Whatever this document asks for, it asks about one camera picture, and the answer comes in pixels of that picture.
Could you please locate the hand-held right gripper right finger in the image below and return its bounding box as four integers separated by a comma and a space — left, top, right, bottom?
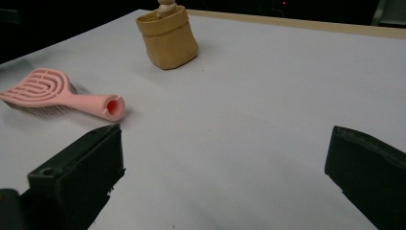
324, 125, 406, 230

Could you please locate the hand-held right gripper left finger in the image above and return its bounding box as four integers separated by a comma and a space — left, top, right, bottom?
19, 124, 126, 230

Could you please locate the pink hairbrush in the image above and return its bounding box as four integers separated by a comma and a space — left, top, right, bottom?
0, 67, 126, 123

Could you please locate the tan paper pouch holder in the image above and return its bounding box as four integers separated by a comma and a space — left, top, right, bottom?
135, 5, 199, 71

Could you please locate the grey background object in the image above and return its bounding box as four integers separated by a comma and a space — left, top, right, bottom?
371, 0, 406, 28

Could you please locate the small cream bear figure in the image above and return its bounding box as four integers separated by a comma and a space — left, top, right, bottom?
156, 0, 178, 18

